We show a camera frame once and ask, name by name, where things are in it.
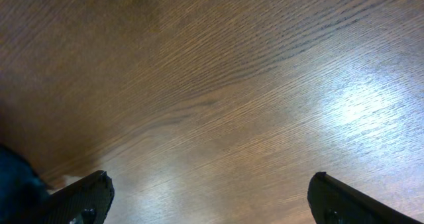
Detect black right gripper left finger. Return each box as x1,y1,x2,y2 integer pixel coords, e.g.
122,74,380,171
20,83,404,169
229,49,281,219
32,170,115,224

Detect blue denim jeans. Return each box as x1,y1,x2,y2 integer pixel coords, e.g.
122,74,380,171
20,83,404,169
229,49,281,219
1,144,50,222

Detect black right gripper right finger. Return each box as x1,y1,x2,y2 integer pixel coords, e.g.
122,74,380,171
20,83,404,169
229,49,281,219
307,172,422,224

